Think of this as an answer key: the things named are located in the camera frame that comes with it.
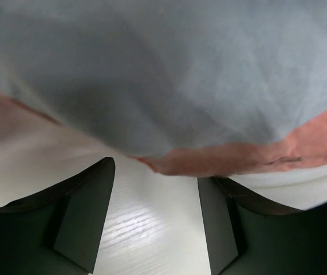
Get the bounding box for white pillow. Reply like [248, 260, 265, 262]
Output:
[0, 101, 327, 210]

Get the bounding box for checkered orange blue pillowcase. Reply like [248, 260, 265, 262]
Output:
[0, 1, 327, 176]

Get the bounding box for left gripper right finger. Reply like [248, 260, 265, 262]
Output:
[198, 178, 327, 274]

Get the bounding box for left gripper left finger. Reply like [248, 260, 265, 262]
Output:
[0, 158, 115, 274]

